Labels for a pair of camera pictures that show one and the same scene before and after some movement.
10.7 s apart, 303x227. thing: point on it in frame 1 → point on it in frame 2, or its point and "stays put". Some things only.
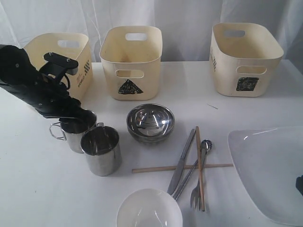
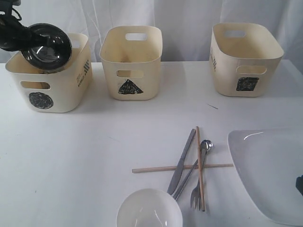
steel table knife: [176, 179] stays put
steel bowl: [150, 119] → [51, 58]
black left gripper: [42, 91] → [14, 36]
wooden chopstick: [200, 170] stays put
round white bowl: [149, 207] stays put
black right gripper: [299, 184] stays put
